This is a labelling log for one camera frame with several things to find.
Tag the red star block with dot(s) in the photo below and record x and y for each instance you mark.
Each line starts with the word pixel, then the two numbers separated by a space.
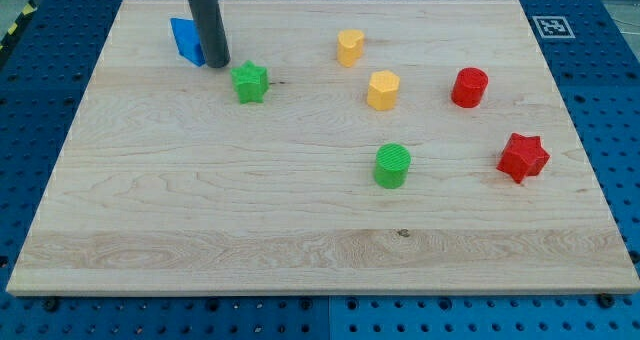
pixel 523 156

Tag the black yellow hazard tape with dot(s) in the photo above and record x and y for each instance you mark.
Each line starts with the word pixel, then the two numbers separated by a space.
pixel 18 27

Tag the green star block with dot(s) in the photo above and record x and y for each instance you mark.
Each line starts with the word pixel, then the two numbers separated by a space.
pixel 250 82

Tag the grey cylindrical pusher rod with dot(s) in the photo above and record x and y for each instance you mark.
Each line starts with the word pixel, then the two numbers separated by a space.
pixel 209 24

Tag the yellow hexagon block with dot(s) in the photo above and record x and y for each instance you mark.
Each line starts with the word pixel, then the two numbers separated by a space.
pixel 382 90

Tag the blue wedge block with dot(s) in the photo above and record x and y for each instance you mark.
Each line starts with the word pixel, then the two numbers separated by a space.
pixel 187 40

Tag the black and white fiducial tag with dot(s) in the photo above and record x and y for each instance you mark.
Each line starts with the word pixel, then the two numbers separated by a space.
pixel 553 27

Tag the green cylinder block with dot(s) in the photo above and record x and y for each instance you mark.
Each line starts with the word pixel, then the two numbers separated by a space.
pixel 392 164

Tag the light wooden board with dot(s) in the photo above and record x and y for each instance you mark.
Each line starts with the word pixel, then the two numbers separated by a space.
pixel 167 185

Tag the red cylinder block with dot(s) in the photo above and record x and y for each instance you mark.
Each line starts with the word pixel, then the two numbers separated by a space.
pixel 469 87

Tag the yellow heart block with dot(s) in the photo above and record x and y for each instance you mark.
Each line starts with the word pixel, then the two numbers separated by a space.
pixel 350 45

